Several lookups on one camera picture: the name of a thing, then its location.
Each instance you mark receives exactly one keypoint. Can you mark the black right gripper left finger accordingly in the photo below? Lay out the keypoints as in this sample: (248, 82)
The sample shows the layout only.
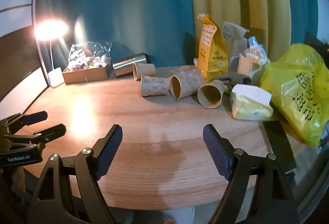
(52, 201)

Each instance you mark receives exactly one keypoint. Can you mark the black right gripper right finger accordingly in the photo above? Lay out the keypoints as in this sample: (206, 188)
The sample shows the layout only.
(272, 201)

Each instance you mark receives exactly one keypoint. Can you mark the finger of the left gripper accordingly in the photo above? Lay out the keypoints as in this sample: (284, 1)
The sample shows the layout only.
(18, 121)
(44, 136)

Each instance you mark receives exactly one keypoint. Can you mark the printed paper cup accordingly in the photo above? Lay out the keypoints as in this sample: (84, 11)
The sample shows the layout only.
(185, 83)
(153, 86)

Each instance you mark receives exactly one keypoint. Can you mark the plain paper cup rear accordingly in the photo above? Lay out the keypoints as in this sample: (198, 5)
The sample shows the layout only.
(141, 69)

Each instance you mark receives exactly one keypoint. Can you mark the plain paper cup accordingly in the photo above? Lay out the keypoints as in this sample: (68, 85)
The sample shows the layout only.
(141, 69)
(210, 94)

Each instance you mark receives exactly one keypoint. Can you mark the plain paper cup right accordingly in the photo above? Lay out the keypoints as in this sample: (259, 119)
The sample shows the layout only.
(210, 94)

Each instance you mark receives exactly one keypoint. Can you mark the brown cardboard box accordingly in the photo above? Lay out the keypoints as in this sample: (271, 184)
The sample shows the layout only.
(87, 75)

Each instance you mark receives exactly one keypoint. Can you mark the clear plastic snack bag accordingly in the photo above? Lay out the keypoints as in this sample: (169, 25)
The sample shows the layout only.
(86, 55)

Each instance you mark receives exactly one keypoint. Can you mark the wrapped sandwich package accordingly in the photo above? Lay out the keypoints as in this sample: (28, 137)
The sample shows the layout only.
(249, 102)

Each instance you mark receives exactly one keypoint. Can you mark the stainless steel tumbler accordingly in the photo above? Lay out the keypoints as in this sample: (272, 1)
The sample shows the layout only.
(125, 67)

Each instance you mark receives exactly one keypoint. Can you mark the yellow plastic shopping bag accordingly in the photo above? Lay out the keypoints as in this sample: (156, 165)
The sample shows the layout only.
(298, 82)

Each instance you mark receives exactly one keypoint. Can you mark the clear bag with snacks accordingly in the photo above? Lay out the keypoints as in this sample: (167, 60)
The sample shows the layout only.
(253, 60)

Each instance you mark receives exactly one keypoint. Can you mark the yellow paper food bag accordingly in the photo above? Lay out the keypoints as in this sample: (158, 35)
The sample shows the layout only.
(212, 52)

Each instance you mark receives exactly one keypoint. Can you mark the grey paper bag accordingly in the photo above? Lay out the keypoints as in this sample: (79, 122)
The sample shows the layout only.
(236, 43)

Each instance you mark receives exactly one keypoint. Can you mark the teal curtain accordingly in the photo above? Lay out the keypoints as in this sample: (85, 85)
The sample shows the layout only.
(162, 29)

